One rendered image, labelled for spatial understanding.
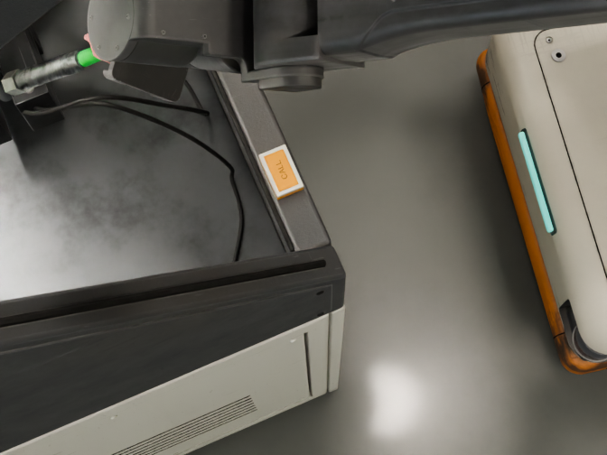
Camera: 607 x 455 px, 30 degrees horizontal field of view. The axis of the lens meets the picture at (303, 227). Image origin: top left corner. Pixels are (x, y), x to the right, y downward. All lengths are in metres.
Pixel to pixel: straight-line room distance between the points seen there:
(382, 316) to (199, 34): 1.42
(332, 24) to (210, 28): 0.09
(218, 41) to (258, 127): 0.45
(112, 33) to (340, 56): 0.15
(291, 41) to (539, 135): 1.26
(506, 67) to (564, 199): 0.26
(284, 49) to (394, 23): 0.08
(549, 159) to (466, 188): 0.29
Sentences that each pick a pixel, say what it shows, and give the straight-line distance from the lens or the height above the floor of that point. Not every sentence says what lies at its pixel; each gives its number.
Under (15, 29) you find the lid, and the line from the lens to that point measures 0.43.
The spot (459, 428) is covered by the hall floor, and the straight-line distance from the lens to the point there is 2.10.
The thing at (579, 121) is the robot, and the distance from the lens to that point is 1.97.
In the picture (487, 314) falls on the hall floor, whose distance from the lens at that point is 2.14.
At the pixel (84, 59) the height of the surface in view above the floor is 1.19.
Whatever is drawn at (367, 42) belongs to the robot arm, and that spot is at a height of 1.44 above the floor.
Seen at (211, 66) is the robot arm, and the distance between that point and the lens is 0.81.
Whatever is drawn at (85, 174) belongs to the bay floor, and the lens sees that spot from 1.34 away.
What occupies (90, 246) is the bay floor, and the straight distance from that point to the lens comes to 1.31.
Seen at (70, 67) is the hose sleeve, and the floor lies 1.17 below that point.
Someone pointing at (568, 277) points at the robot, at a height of 0.25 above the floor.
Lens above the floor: 2.08
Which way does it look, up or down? 75 degrees down
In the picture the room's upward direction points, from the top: 4 degrees counter-clockwise
